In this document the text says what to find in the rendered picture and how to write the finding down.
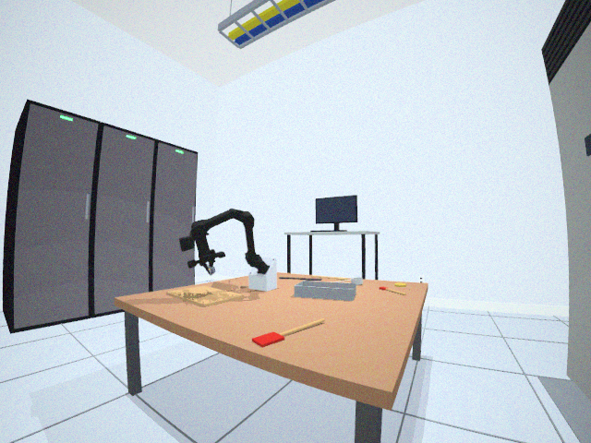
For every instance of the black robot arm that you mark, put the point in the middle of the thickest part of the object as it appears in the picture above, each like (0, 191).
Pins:
(200, 228)

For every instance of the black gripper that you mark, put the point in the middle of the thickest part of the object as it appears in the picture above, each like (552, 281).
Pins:
(193, 263)

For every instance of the light wooden board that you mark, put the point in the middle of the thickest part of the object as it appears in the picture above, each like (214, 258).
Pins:
(205, 296)

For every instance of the grey roasting tin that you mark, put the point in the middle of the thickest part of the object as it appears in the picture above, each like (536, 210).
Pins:
(325, 290)

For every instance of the red spatula with wooden handle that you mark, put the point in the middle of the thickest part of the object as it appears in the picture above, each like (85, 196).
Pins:
(267, 339)

